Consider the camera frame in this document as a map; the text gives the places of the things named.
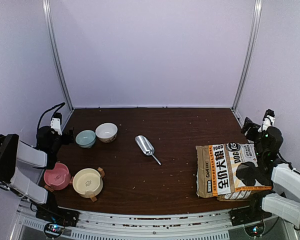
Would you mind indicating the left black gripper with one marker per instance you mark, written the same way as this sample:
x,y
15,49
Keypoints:
x,y
66,141

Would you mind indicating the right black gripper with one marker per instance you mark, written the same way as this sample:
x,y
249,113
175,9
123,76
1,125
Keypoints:
x,y
248,124

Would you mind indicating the pink pet bowl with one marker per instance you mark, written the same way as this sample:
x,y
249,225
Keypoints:
x,y
58,178

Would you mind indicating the dog food bag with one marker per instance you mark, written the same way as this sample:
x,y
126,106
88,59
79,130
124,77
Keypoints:
x,y
229,172

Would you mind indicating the cream pet bowl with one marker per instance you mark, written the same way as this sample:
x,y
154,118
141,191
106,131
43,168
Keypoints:
x,y
88,183

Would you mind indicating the metal scoop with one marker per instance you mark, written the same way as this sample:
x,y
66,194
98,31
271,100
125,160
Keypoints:
x,y
146,147

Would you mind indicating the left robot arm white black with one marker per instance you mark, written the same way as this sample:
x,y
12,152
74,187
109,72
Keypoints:
x,y
15,153

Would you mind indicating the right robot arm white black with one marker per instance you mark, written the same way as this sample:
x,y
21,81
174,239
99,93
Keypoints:
x,y
273,169

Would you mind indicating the teal ceramic bowl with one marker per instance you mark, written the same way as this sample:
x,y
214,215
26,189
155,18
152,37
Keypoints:
x,y
86,139

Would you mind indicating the white ceramic bowl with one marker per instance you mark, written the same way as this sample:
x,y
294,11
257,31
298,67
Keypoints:
x,y
106,132

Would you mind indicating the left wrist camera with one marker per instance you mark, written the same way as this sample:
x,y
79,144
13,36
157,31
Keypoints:
x,y
56,122

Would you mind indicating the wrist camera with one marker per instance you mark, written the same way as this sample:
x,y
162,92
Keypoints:
x,y
56,122
268,120

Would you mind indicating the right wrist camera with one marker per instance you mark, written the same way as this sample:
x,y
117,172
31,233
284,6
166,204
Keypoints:
x,y
268,120

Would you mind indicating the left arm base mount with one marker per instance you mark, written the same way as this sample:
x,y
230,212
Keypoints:
x,y
62,217

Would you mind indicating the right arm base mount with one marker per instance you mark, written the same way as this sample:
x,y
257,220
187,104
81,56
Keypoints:
x,y
243,216

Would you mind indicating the front aluminium rail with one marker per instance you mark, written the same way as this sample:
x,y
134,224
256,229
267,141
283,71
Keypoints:
x,y
213,225

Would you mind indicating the right aluminium frame post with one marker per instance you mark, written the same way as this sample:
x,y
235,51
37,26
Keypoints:
x,y
254,30

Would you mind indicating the aluminium frame post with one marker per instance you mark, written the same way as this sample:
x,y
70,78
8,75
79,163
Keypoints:
x,y
254,30
55,53

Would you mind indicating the left aluminium frame post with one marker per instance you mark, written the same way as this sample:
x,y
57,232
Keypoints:
x,y
55,53

